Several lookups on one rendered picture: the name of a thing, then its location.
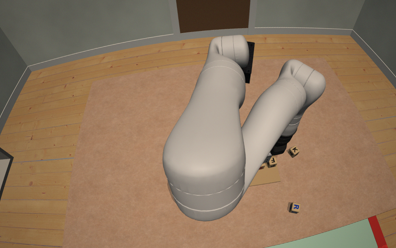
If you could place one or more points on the tan flat mat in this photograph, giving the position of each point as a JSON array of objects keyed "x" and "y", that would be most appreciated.
[{"x": 266, "y": 176}]

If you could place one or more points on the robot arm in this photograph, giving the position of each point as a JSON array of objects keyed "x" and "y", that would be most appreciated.
[{"x": 209, "y": 159}]

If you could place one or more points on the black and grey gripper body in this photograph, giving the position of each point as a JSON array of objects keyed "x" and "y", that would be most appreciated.
[{"x": 286, "y": 136}]

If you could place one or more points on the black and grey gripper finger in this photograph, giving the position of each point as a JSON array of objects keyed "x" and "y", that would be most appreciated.
[{"x": 268, "y": 158}]

